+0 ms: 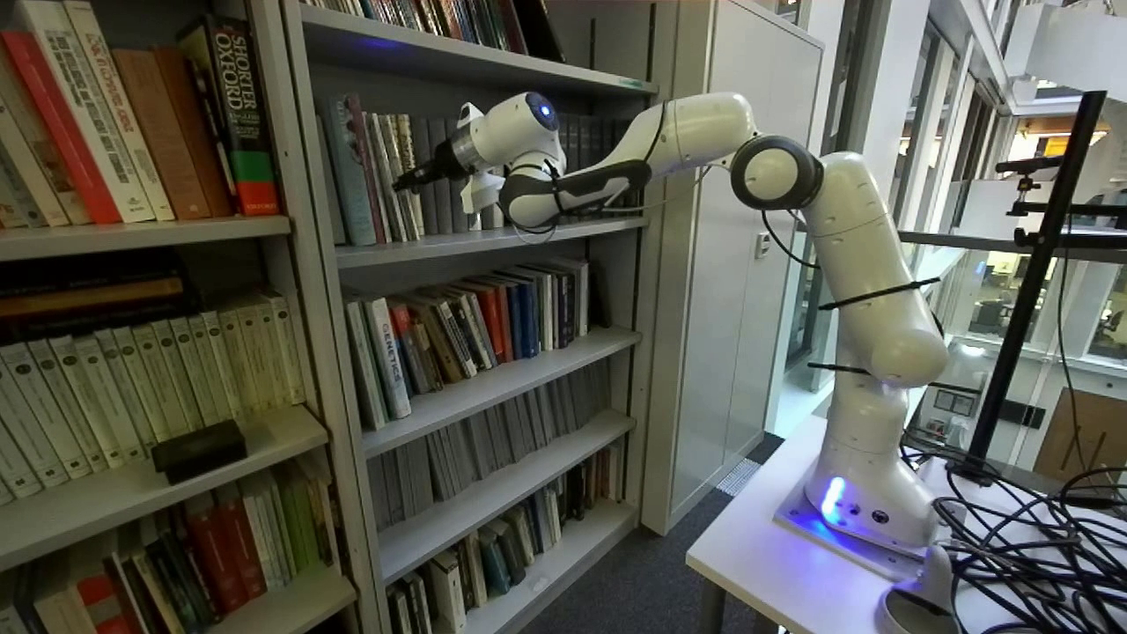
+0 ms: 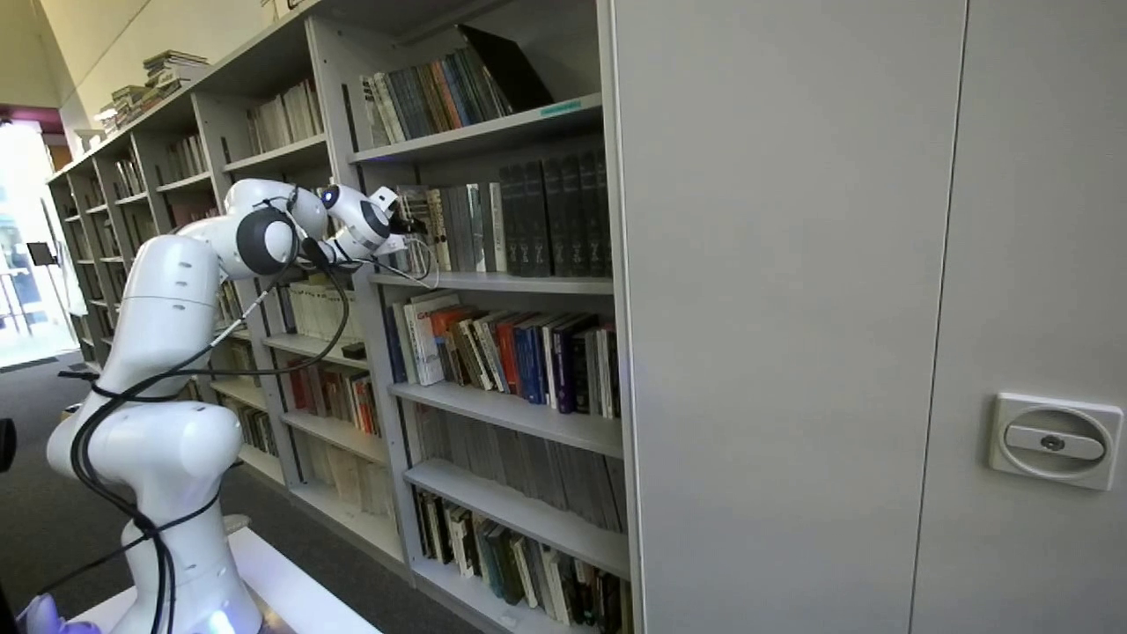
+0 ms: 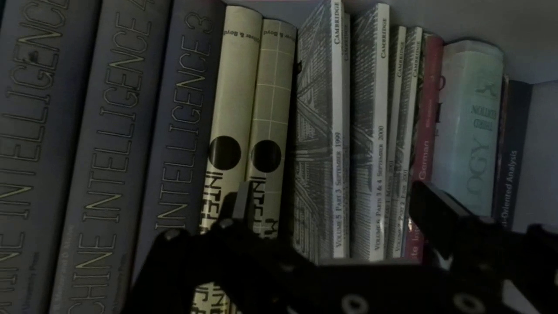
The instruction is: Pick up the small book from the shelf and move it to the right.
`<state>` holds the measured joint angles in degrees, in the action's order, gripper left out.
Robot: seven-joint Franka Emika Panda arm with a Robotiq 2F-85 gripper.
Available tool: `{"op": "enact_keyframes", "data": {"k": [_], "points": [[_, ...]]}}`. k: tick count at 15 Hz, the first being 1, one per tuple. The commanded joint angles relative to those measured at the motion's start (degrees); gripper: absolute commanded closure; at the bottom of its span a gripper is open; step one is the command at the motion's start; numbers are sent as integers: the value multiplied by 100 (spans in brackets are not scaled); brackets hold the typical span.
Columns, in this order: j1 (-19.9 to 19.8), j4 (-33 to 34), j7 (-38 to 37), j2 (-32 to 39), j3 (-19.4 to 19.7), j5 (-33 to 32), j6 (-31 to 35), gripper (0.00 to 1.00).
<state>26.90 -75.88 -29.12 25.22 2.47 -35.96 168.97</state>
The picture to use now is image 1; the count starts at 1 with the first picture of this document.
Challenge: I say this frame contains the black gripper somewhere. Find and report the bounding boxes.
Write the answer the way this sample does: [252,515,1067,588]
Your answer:
[392,138,474,193]

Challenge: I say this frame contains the thin white book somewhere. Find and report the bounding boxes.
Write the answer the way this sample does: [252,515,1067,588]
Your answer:
[362,110,400,246]

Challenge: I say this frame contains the white patterned book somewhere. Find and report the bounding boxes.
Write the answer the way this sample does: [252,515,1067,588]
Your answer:
[384,110,429,243]

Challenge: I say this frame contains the grey cloth book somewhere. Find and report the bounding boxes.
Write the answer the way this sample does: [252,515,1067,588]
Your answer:
[434,113,458,239]
[419,113,442,239]

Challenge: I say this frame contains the teal book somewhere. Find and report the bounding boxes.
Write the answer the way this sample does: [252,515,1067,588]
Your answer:
[316,98,380,250]

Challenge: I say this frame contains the orange red book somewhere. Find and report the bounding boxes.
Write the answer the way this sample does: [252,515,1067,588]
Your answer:
[386,300,438,396]

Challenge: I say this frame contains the blue book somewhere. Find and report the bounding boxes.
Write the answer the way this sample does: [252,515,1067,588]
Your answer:
[508,274,543,359]

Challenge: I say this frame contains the dark book green red band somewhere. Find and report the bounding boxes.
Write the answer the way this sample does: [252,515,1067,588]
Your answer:
[173,12,286,221]

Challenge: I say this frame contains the pale blue-grey book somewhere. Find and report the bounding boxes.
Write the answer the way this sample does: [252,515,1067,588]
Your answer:
[340,297,392,434]

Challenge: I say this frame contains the brown book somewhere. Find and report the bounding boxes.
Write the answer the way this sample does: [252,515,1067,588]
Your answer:
[110,44,237,225]

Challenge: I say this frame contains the white book red lettering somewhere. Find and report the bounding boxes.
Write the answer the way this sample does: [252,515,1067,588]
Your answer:
[15,0,175,225]

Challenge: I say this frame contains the leaning brown books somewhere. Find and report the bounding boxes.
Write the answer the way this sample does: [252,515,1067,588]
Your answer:
[405,292,495,382]

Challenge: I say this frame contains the mixed coloured paperbacks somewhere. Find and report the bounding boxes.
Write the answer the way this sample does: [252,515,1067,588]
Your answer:
[299,0,530,51]

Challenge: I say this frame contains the grey metal bookshelf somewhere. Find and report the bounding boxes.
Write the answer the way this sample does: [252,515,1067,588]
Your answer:
[0,0,362,634]
[279,0,661,634]

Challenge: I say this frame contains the grey bound volumes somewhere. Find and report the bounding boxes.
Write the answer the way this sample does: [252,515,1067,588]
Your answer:
[367,370,616,530]

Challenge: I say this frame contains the small black box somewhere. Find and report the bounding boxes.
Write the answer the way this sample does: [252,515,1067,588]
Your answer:
[146,414,252,484]

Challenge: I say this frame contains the stacked dark flat books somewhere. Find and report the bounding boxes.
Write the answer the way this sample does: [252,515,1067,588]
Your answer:
[0,259,196,345]

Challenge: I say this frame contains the white bound volumes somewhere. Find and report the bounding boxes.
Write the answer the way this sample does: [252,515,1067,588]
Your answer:
[0,292,314,504]

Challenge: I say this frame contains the mixed dark and white books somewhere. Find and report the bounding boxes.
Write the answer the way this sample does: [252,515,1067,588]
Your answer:
[380,440,629,634]

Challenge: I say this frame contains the beige books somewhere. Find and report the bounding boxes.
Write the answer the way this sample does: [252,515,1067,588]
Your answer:
[0,100,92,231]

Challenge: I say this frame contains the red and green books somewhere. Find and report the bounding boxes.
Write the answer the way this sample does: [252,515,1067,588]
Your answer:
[0,455,346,634]

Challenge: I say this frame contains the black metal stand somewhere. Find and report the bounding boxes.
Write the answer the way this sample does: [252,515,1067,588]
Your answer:
[946,89,1127,484]

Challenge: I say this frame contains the grey round device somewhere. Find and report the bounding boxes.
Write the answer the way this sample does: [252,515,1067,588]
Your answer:
[878,576,962,634]

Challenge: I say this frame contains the white lamp shade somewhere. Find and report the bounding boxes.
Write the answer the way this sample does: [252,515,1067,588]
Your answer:
[1023,0,1127,98]

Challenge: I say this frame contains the brown cardboard box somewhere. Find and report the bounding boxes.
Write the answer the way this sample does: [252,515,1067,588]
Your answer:
[1030,382,1127,484]

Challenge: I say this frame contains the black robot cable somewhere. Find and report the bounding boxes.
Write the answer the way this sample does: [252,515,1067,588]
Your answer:
[500,100,944,390]

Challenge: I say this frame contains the black cable bundle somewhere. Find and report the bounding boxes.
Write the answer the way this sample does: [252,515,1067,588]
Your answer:
[901,434,1127,634]

